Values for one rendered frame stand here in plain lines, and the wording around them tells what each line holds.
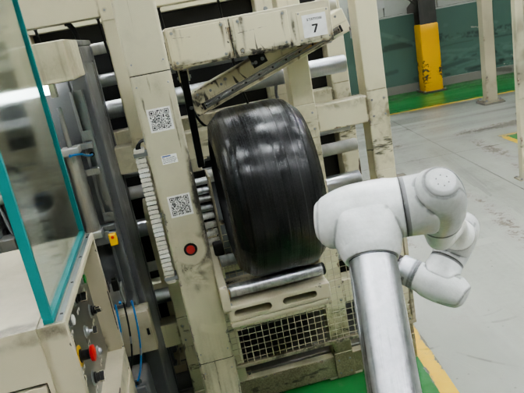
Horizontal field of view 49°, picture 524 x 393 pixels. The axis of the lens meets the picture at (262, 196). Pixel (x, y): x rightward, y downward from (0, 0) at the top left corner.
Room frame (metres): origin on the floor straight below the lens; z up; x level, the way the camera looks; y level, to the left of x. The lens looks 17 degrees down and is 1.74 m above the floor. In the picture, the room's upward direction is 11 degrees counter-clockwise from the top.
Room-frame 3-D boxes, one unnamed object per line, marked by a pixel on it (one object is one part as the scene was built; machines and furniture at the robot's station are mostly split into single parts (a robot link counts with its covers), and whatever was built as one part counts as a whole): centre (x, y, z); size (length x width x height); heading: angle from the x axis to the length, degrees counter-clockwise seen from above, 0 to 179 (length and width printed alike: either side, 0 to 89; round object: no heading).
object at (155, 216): (1.85, 0.36, 1.19); 0.05 x 0.04 x 0.48; 8
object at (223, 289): (1.92, 0.21, 0.90); 0.40 x 0.03 x 0.10; 8
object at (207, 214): (2.29, 0.30, 1.05); 0.20 x 0.15 x 0.30; 98
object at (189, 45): (2.25, -0.06, 1.71); 0.61 x 0.25 x 0.15; 98
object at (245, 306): (1.80, 0.01, 0.83); 0.36 x 0.09 x 0.06; 98
